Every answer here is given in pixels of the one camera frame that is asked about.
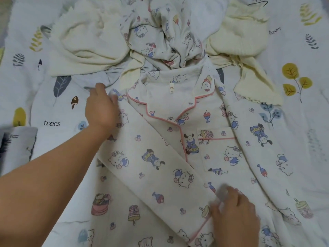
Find person's right hand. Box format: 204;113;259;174
208;185;260;247

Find person's left hand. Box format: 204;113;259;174
85;83;121;137

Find cartoon print pajama top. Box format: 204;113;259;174
57;59;329;247

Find bed with leaf print bedding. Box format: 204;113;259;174
0;0;329;247

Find cartoon print pyjama trousers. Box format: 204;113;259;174
121;0;207;71

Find person's left forearm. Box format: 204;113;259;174
0;126;111;247

